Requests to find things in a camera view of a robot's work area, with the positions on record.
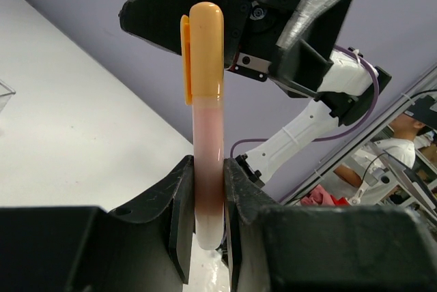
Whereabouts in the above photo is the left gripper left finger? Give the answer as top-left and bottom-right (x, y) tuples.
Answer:
(1, 156), (194, 291)

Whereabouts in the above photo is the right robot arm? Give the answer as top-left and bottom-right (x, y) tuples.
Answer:
(119, 0), (391, 191)

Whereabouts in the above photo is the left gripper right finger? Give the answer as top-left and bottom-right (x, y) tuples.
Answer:
(224, 159), (436, 291)

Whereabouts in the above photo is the orange highlighter pen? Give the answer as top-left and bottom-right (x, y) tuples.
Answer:
(192, 97), (224, 250)

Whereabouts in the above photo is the person in white shirt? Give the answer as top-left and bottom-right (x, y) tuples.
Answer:
(322, 93), (436, 205)

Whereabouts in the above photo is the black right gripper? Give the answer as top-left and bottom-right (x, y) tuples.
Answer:
(119, 0), (352, 91)

